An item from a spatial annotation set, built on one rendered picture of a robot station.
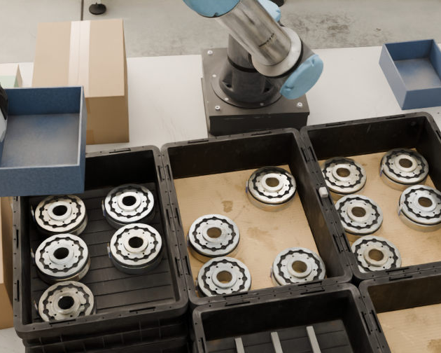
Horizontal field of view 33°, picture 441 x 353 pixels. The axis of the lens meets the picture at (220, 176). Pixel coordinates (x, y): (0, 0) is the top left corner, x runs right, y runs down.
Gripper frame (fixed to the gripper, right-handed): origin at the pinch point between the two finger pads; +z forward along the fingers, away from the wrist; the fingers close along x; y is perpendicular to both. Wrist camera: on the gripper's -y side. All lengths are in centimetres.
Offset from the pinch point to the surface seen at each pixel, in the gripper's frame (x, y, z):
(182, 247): 28.4, 11.5, 23.8
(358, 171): 65, -12, 36
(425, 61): 95, -67, 56
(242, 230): 39, 0, 36
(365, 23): 101, -179, 129
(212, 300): 33.3, 23.0, 24.6
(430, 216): 78, 1, 38
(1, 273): -6.6, 10.9, 25.8
